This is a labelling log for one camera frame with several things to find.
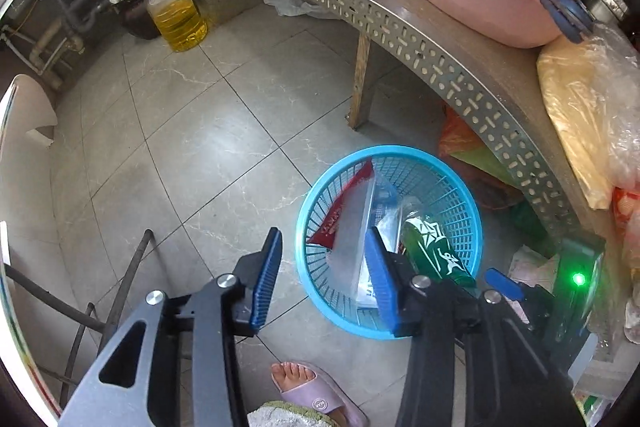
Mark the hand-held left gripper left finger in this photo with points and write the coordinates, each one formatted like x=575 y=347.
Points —
x=265 y=282

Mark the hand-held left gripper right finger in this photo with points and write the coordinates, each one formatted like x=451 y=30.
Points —
x=382 y=282

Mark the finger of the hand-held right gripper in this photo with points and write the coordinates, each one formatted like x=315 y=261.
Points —
x=502 y=283

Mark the clear plastic food container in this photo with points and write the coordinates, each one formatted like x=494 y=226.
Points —
x=350 y=247

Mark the green plastic bottle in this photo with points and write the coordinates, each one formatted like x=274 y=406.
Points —
x=435 y=247

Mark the red snack packet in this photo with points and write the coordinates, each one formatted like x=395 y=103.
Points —
x=345 y=207

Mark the blue plastic waste basket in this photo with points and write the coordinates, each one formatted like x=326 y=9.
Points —
x=450 y=207

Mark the pale pink plastic bag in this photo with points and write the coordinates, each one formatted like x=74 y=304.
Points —
x=530 y=267

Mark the person's foot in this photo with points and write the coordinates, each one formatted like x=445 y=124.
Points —
x=292 y=377

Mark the red plastic bag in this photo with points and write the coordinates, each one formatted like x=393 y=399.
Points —
x=627 y=217

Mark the lilac slipper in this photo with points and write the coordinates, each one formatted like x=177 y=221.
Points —
x=325 y=402

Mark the person's leg in cream pants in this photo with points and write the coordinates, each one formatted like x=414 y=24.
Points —
x=285 y=417

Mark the orange plastic bag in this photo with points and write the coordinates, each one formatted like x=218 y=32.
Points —
x=457 y=142

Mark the clear bag of yellow grain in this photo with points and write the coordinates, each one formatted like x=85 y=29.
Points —
x=575 y=117

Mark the wooden shelf leg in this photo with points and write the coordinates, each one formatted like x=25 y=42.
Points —
x=360 y=82

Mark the balloon print tablecloth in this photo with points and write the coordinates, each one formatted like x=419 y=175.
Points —
x=25 y=167

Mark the blue plastic utensil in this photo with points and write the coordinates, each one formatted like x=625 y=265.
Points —
x=565 y=17

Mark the yellow cooking oil bottle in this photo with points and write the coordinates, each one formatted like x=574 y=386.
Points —
x=177 y=22

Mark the white plastic bag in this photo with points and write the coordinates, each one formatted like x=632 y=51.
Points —
x=295 y=4

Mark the grey drain pipes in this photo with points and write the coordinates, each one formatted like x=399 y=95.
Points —
x=67 y=22

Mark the black folding table frame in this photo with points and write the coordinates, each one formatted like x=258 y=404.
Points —
x=131 y=274

